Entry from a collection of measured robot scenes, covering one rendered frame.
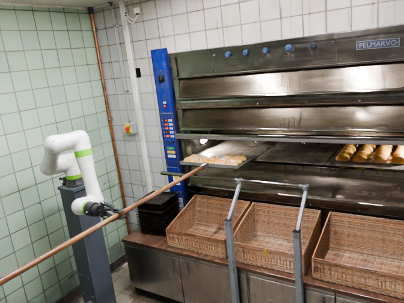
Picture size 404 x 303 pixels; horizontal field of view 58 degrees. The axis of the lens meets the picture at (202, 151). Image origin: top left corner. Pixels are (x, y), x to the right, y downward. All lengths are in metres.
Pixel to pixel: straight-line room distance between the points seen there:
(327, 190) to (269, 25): 1.26
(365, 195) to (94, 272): 2.13
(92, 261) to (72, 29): 2.01
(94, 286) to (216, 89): 1.85
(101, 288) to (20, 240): 0.76
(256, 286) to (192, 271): 0.55
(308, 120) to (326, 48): 0.50
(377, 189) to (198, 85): 1.57
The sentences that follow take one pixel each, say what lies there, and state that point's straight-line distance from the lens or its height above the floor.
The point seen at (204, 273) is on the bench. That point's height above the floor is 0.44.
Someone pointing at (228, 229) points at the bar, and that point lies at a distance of 2.58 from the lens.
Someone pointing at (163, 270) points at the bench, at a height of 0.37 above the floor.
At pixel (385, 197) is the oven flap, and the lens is 2.80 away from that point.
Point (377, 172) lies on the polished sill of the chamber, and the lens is 2.75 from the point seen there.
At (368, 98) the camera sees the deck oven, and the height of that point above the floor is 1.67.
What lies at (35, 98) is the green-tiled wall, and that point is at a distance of 3.33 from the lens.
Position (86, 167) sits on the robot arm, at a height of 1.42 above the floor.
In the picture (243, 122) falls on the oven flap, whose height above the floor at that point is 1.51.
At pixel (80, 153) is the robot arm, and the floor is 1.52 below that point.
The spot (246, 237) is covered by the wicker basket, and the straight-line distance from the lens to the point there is 3.01.
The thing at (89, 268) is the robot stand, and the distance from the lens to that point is 3.16.
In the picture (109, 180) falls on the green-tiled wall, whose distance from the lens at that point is 3.86.
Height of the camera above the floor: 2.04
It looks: 14 degrees down
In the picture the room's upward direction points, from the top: 6 degrees counter-clockwise
